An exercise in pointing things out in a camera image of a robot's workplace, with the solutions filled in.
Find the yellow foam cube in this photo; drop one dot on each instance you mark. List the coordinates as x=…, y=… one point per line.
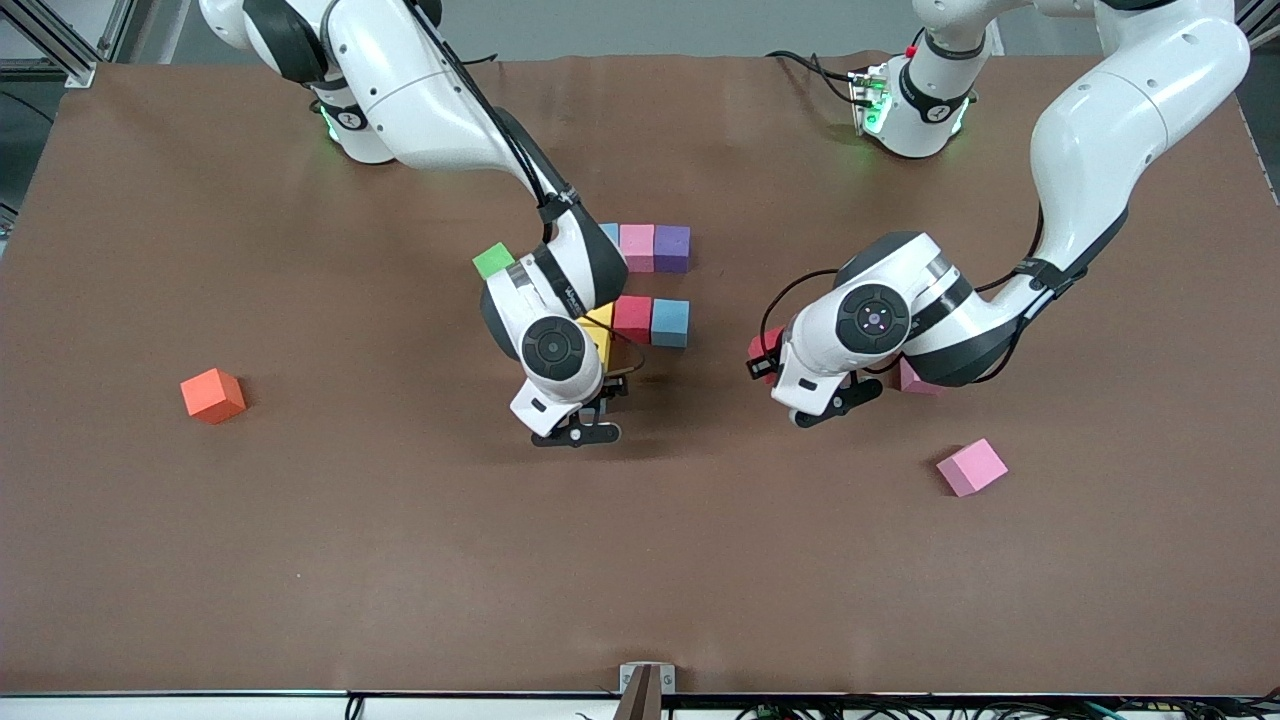
x=602, y=318
x=605, y=352

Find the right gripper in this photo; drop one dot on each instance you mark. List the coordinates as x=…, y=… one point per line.
x=614, y=388

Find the red foam cube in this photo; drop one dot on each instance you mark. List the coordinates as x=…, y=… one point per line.
x=765, y=340
x=633, y=318

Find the aluminium frame profile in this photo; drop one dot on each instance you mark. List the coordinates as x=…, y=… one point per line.
x=1240, y=20
x=75, y=68

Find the grey metal bracket with post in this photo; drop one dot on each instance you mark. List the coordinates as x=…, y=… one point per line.
x=630, y=680

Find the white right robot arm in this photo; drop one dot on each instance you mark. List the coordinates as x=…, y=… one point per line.
x=420, y=80

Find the green foam cube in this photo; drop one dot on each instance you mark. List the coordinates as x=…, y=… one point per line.
x=492, y=260

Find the blue foam cube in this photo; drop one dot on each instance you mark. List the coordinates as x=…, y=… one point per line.
x=611, y=233
x=671, y=322

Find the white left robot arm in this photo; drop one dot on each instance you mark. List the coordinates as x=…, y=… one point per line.
x=1120, y=130

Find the brown table mat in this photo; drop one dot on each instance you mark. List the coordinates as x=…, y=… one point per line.
x=600, y=580

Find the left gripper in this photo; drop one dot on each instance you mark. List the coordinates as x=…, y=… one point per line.
x=764, y=364

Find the purple foam cube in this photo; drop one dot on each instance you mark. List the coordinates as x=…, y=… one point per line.
x=672, y=249

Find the pink foam cube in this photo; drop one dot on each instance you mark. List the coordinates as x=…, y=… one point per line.
x=915, y=382
x=971, y=467
x=638, y=248

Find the orange foam cube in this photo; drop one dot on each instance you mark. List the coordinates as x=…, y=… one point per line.
x=212, y=395

